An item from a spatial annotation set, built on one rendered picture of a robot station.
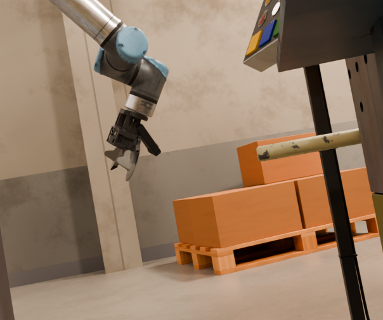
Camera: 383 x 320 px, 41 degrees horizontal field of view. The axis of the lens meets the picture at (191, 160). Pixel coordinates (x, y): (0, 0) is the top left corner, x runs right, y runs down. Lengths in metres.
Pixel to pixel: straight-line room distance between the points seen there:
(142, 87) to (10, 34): 3.37
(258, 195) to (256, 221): 0.17
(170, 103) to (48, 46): 1.17
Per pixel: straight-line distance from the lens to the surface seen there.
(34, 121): 4.66
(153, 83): 1.56
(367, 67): 1.19
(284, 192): 3.47
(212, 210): 3.25
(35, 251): 4.62
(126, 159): 1.55
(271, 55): 1.76
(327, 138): 1.54
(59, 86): 4.68
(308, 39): 0.72
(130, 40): 1.41
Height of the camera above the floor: 0.56
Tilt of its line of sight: 3 degrees up
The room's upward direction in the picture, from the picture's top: 10 degrees counter-clockwise
